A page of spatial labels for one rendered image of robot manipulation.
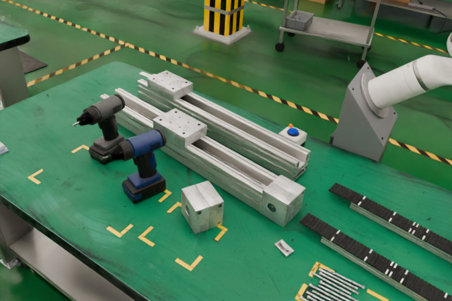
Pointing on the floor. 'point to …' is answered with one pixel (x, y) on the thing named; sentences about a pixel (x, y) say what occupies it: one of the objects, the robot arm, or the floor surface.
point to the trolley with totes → (317, 30)
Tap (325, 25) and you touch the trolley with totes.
